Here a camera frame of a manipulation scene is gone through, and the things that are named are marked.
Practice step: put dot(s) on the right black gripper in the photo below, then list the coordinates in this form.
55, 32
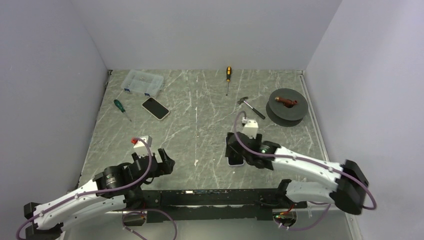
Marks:
258, 138

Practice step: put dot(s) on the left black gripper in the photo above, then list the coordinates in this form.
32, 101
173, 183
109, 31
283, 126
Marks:
165, 167

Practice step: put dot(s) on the phone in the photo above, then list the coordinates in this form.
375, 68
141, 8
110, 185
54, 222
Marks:
155, 108
233, 159

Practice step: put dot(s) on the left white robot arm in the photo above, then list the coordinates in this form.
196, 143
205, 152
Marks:
117, 187

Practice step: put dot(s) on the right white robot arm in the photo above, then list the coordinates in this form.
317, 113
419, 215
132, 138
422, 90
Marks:
344, 185

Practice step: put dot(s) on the phone in beige case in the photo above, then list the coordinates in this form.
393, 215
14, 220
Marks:
155, 108

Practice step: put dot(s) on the black filament spool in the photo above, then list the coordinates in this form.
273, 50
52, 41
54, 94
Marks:
286, 117

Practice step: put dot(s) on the brown red tool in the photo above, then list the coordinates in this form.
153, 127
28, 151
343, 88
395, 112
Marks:
288, 103

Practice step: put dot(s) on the orange black screwdriver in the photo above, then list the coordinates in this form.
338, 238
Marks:
228, 78

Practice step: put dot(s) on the clear plastic screw box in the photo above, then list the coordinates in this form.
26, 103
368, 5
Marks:
142, 82

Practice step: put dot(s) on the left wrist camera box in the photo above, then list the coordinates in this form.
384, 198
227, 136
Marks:
141, 145

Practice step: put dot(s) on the small black handled hammer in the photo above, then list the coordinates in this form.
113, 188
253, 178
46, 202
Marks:
243, 100

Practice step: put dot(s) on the black base frame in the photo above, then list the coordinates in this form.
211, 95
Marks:
210, 204

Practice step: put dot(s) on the green handled screwdriver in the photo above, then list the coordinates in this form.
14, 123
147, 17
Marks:
119, 105

